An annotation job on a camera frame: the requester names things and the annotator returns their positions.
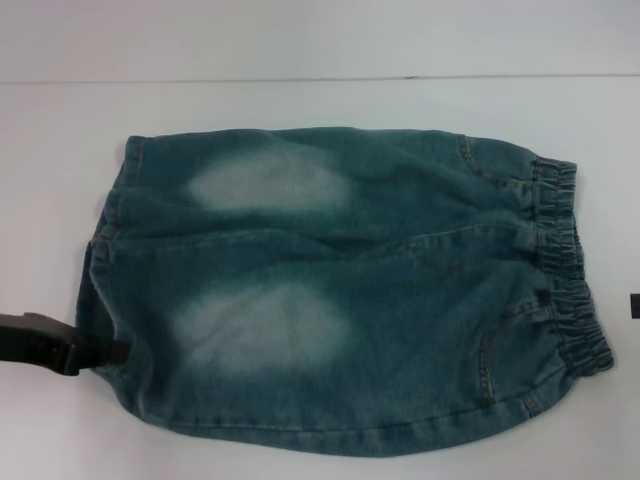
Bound blue denim shorts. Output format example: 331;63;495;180
75;122;616;459

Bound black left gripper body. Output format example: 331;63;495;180
0;311;82;377

